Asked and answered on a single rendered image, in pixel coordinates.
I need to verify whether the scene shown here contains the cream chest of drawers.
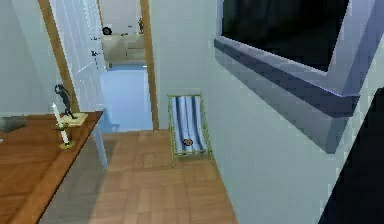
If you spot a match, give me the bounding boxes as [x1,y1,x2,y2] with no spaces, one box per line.
[101,33,147,65]

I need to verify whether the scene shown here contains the white candle on brass holder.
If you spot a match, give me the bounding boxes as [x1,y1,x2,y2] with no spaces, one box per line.
[51,102,76,150]

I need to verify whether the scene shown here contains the blue striped folding chair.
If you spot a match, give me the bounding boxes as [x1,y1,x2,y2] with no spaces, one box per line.
[167,93,214,168]

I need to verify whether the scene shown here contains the white room door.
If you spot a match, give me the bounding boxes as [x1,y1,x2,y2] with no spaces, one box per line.
[48,0,108,113]

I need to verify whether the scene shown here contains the black figurine on cream base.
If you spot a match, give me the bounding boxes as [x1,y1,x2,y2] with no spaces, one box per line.
[54,83,89,128]

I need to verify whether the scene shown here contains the brown wooden table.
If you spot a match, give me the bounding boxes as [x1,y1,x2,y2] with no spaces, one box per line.
[0,111,109,224]

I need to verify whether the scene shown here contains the grey flat object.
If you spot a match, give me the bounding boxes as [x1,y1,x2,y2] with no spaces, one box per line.
[0,115,28,133]

